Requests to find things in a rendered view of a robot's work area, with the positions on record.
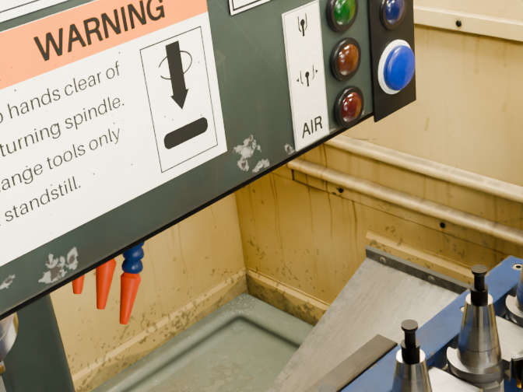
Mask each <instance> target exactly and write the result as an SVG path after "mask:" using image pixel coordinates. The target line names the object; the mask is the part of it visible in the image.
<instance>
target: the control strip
mask: <svg viewBox="0 0 523 392"><path fill-rule="evenodd" d="M337 1H338V0H328V5H327V11H326V12H327V20H328V24H329V26H330V27H331V28H332V29H333V30H335V31H339V32H344V31H346V30H348V29H349V28H350V27H351V26H352V25H353V23H354V22H355V20H356V17H357V13H358V8H359V3H358V0H355V1H356V13H355V16H354V18H353V20H352V21H351V23H349V24H348V25H346V26H340V25H339V24H338V23H337V22H336V20H335V4H336V2H337ZM404 1H405V11H404V14H403V16H402V18H401V19H400V20H399V21H398V22H397V23H395V24H391V23H389V21H388V20H387V18H386V14H385V9H386V5H387V2H388V0H367V6H368V21H369V36H370V64H371V78H372V93H373V108H374V122H375V123H376V122H378V121H380V120H381V119H383V118H385V117H387V116H388V115H390V114H393V113H394V112H396V111H397V110H400V109H402V108H403V107H405V106H407V105H408V104H410V103H412V102H414V101H415V100H416V66H415V71H414V74H413V77H412V79H411V81H410V82H409V84H408V85H407V86H406V87H405V88H404V89H401V90H399V91H396V90H392V89H389V88H388V87H387V86H386V84H385V82H384V76H383V71H384V63H385V60H386V58H387V56H388V54H389V52H390V51H391V50H392V49H393V48H394V47H396V46H398V45H405V46H408V47H410V48H411V50H412V52H413V53H414V56H415V37H414V10H413V0H404ZM348 44H353V45H355V46H356V48H357V50H358V51H359V63H358V65H357V67H356V70H355V71H354V72H353V73H352V74H350V75H343V74H342V73H341V72H340V71H339V55H340V53H341V51H342V49H343V48H344V47H345V46H346V45H348ZM360 62H361V50H360V45H359V43H358V42H357V41H356V40H355V39H353V38H350V37H345V38H343V39H341V40H340V41H339V42H338V43H337V44H336V45H335V47H334V49H333V52H332V56H331V61H330V65H331V70H332V74H333V75H334V77H335V78H336V79H338V80H340V81H347V80H350V79H351V78H352V77H353V76H354V75H355V74H356V72H357V71H358V69H359V67H360ZM350 93H358V94H359V95H360V97H361V100H362V109H361V111H360V115H359V117H358V118H357V119H356V120H355V121H353V122H350V123H348V122H345V121H344V120H343V118H342V104H343V102H344V100H345V98H346V97H347V96H348V95H349V94H350ZM363 108H364V98H363V93H362V91H361V90H360V89H359V88H358V87H356V86H347V87H346V88H345V89H343V90H342V92H341V93H340V94H339V95H338V97H337V99H336V101H335V106H334V115H335V120H336V122H337V124H338V125H339V126H341V127H344V128H350V127H352V126H353V125H354V124H355V123H356V122H357V121H358V120H359V119H360V117H361V115H362V113H363Z"/></svg>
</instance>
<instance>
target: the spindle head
mask: <svg viewBox="0 0 523 392"><path fill-rule="evenodd" d="M92 1H95V0H66V1H63V2H59V3H57V4H54V5H50V6H48V7H45V8H42V9H38V10H35V11H32V12H28V13H26V14H23V15H21V16H17V17H14V18H11V19H7V20H5V21H2V22H0V32H2V31H5V30H9V29H12V28H14V27H17V26H21V25H23V24H26V23H30V22H33V21H35V20H38V19H42V18H44V17H47V16H51V15H54V14H56V13H59V12H63V11H65V10H68V9H72V8H74V7H76V6H79V5H83V4H86V3H88V2H92ZM314 1H316V0H269V1H267V2H263V3H261V4H259V5H256V6H253V7H251V8H249V9H245V10H243V11H241V12H238V13H235V14H233V15H230V14H229V7H228V1H227V0H206V4H207V10H208V16H209V26H210V32H211V38H212V49H213V54H214V61H215V66H216V77H217V82H218V89H219V99H220V105H221V111H222V117H223V127H224V133H225V139H226V150H227V151H225V152H223V153H221V154H220V155H218V156H216V157H214V158H212V159H210V160H208V161H206V162H204V163H202V164H200V165H198V166H196V167H194V168H192V169H190V170H188V171H186V172H184V173H182V174H180V175H179V176H177V177H175V178H173V179H171V180H169V181H167V182H165V183H163V184H161V185H159V186H157V187H154V188H153V189H151V190H149V191H147V192H145V193H143V194H140V195H139V196H138V197H136V198H133V199H132V200H130V201H127V202H125V203H124V204H122V205H119V206H118V207H116V208H113V209H111V210H110V211H108V212H105V213H104V214H102V215H99V216H97V217H96V218H95V219H92V220H90V221H88V222H86V223H84V224H82V225H81V226H78V227H76V228H74V229H72V230H70V231H68V232H67V233H64V234H62V235H60V236H58V237H56V238H54V239H53V240H51V241H49V242H47V243H45V244H43V245H41V246H39V247H37V248H35V249H33V250H31V251H29V252H27V253H25V254H23V255H21V256H19V257H17V258H15V259H13V260H11V261H10V262H8V263H6V264H4V265H2V266H0V320H3V319H5V318H6V317H8V316H10V315H12V314H14V313H15V312H17V311H19V310H21V309H22V308H24V307H26V306H29V305H30V304H31V303H34V302H36V301H38V300H39V299H41V298H43V297H45V296H46V295H48V294H50V293H52V292H53V291H55V290H57V289H60V288H61V287H62V286H64V285H67V284H68V283H70V282H72V281H74V280H76V279H77V278H79V277H81V276H83V275H84V274H86V273H88V272H90V271H92V270H93V269H95V268H98V267H99V266H101V265H102V264H105V263H107V262H108V261H110V260H112V259H114V258H116V257H117V256H119V255H121V254H123V253H124V252H126V251H128V250H131V249H132V248H133V247H136V246H138V245H139V244H140V243H143V242H145V241H147V240H148V239H150V238H152V237H154V236H155V235H157V234H159V233H161V232H163V231H164V230H166V229H169V228H170V227H171V226H174V225H176V224H178V223H179V222H181V221H183V220H185V219H186V218H188V217H190V216H192V215H194V214H195V213H197V212H200V211H201V210H202V209H204V208H207V207H209V206H210V205H212V204H214V203H216V202H217V201H219V200H221V199H223V198H225V197H226V196H228V195H230V194H232V193H233V192H235V191H238V190H240V189H241V188H242V187H245V186H247V185H249V184H250V183H252V182H254V181H256V180H257V179H259V178H261V177H263V176H264V175H266V174H268V173H271V172H272V171H273V170H276V169H278V168H280V167H281V166H283V165H285V164H287V163H288V162H290V161H292V160H294V159H295V158H297V157H299V156H302V155H303V154H304V153H306V152H309V151H311V150H312V149H314V148H316V147H318V146H319V145H321V144H323V143H325V142H326V141H328V140H330V139H332V138H334V137H335V136H337V135H340V134H341V133H343V132H344V131H347V130H349V129H350V128H352V127H354V126H356V125H357V124H359V123H361V122H363V121H365V120H366V119H368V118H370V117H372V116H374V108H373V93H372V78H371V64H370V36H369V21H368V6H367V0H358V3H359V8H358V13H357V17H356V20H355V22H354V23H353V25H352V26H351V27H350V28H349V29H348V30H346V31H344V32H339V31H335V30H333V29H332V28H331V27H330V26H329V24H328V20H327V12H326V11H327V5H328V0H318V2H319V12H320V23H321V42H322V51H323V62H324V71H325V91H326V100H327V111H328V130H329V134H328V135H326V136H324V137H322V138H320V139H318V140H317V141H315V142H312V143H311V144H310V145H307V146H305V147H303V148H302V149H300V150H298V151H296V150H295V143H294V135H293V120H292V112H291V104H290V89H289V81H288V73H287V65H286V50H285V42H284V34H283V18H282V14H284V13H286V12H289V11H291V10H294V9H297V8H299V7H301V6H303V5H306V4H308V3H311V2H314ZM345 37H350V38H353V39H355V40H356V41H357V42H358V43H359V45H360V50H361V62H360V66H359V69H358V71H357V72H356V74H355V75H354V76H353V77H352V78H351V79H350V80H347V81H340V80H338V79H336V78H335V77H334V75H333V74H332V70H331V65H330V61H331V56H332V52H333V49H334V47H335V45H336V44H337V43H338V42H339V41H340V40H341V39H343V38H345ZM347 86H356V87H358V88H359V89H360V90H361V91H362V93H363V98H364V108H363V113H362V115H361V117H360V119H359V120H358V121H357V122H356V123H355V124H354V125H353V126H352V127H350V128H344V127H341V126H339V125H338V124H337V122H336V120H335V115H334V106H335V101H336V99H337V97H338V95H339V94H340V93H341V92H342V90H343V89H345V88H346V87H347Z"/></svg>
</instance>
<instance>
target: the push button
mask: <svg viewBox="0 0 523 392"><path fill-rule="evenodd" d="M415 66H416V61H415V56H414V53H413V52H412V50H411V48H410V47H408V46H405V45H398V46H396V47H394V48H393V49H392V50H391V51H390V52H389V54H388V56H387V58H386V60H385V63H384V71H383V76H384V82H385V84H386V86H387V87H388V88H389V89H392V90H396V91H399V90H401V89H404V88H405V87H406V86H407V85H408V84H409V82H410V81H411V79H412V77H413V74H414V71H415Z"/></svg>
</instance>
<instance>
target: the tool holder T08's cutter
mask: <svg viewBox="0 0 523 392"><path fill-rule="evenodd" d="M511 378H512V379H517V387H520V388H521V389H523V360H522V359H521V360H518V361H512V374H511Z"/></svg>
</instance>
